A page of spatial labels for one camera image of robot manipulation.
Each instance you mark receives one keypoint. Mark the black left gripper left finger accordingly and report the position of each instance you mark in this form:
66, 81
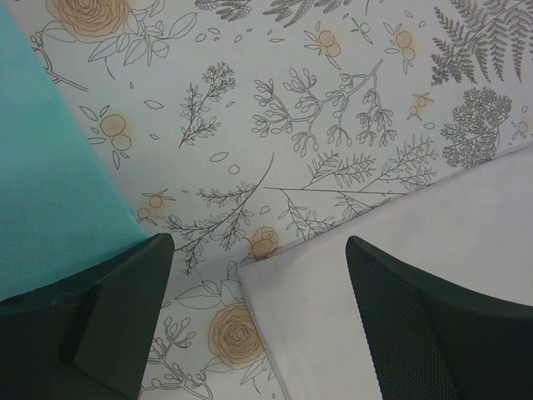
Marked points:
87, 336

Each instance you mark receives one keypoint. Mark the floral patterned table mat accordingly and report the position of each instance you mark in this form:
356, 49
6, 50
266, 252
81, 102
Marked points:
244, 127

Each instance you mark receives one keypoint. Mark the white t shirt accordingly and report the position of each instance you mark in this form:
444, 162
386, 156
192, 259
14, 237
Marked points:
473, 229

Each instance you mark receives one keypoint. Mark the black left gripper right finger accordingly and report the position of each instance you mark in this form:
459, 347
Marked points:
432, 339

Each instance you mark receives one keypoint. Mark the teal folded t shirt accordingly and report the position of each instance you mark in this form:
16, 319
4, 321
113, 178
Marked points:
60, 211

